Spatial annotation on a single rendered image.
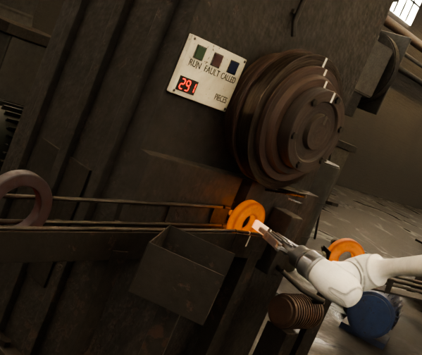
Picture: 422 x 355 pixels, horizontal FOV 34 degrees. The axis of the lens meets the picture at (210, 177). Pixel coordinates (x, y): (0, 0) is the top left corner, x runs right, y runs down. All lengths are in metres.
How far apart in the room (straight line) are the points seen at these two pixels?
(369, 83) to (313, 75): 8.27
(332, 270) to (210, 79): 0.69
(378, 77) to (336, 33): 8.05
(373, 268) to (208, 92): 0.75
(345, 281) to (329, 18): 0.95
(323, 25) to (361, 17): 0.22
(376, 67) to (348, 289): 8.54
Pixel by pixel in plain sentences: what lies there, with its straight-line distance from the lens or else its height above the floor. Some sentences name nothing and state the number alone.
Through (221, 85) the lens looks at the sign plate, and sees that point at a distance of 2.17.
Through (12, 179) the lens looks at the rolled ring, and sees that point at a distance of 1.69.
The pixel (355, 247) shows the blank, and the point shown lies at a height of 0.76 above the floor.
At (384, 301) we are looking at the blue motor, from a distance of 4.31.
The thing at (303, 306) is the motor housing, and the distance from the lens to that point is 2.54.
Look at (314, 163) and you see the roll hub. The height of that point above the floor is 1.01.
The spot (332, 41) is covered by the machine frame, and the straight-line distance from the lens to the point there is 2.57.
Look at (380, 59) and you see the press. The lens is 10.51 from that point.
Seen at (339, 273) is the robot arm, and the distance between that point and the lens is 2.11.
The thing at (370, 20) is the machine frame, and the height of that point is 1.57.
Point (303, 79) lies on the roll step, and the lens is 2.20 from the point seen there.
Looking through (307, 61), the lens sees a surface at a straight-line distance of 2.23.
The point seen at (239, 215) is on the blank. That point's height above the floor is 0.76.
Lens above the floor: 1.16
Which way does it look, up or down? 8 degrees down
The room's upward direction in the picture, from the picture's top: 23 degrees clockwise
